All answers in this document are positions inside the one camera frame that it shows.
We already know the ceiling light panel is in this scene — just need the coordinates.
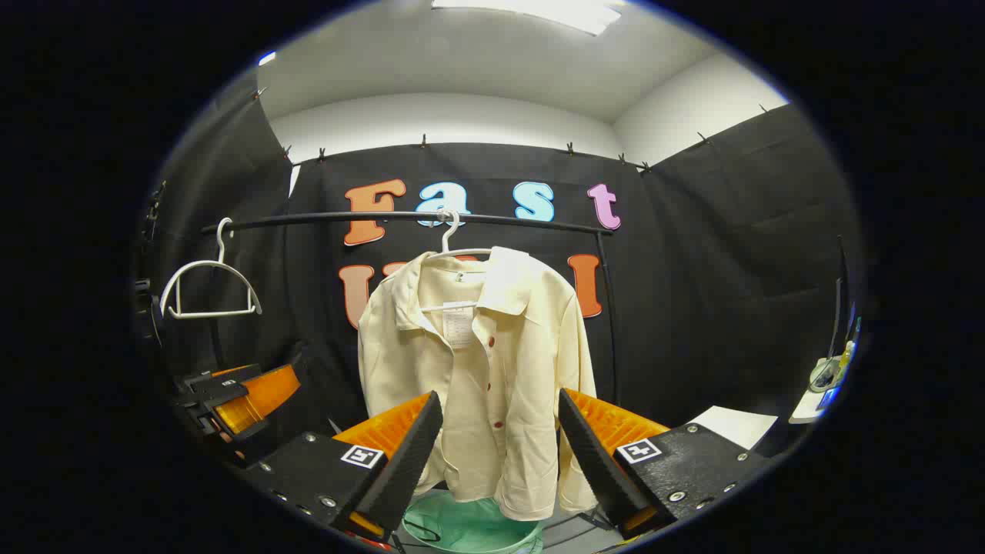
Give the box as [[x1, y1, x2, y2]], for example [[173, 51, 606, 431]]
[[431, 0, 624, 37]]

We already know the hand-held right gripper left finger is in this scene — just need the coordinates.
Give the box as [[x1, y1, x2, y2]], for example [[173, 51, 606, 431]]
[[235, 391, 445, 543]]

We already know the white empty plastic hanger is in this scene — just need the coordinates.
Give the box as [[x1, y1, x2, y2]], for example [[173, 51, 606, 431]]
[[159, 218, 263, 320]]

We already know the black upright pole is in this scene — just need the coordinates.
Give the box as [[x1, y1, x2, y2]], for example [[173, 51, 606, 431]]
[[827, 235, 850, 362]]

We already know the black backdrop cloth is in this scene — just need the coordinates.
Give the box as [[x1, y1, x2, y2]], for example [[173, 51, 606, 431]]
[[139, 73, 855, 462]]

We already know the green laundry hamper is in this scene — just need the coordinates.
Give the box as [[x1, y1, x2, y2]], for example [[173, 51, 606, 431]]
[[400, 492, 543, 554]]

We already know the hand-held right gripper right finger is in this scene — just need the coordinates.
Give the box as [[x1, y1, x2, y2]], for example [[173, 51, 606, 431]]
[[558, 388, 773, 539]]

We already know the white plastic shirt hanger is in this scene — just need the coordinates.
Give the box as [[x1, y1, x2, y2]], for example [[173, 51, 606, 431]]
[[419, 210, 493, 316]]

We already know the white paper sheet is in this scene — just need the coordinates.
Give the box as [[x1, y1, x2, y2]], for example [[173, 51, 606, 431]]
[[687, 405, 780, 451]]

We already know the cream button-up shirt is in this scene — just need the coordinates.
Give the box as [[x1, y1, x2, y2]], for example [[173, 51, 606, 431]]
[[358, 246, 599, 522]]

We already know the black clothes rack rail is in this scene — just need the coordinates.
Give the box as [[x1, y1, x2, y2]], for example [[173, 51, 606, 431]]
[[202, 210, 621, 407]]

